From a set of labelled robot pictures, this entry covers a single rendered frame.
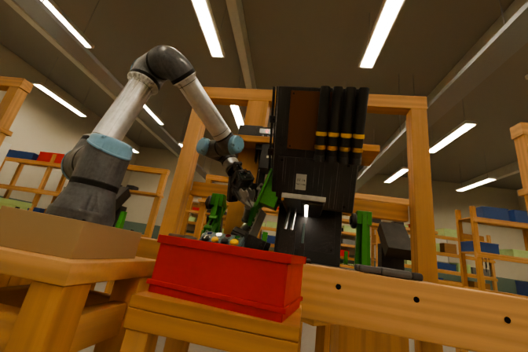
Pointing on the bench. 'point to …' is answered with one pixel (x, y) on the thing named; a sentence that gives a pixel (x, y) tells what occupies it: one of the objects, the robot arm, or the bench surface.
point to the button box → (225, 237)
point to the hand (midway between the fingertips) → (250, 206)
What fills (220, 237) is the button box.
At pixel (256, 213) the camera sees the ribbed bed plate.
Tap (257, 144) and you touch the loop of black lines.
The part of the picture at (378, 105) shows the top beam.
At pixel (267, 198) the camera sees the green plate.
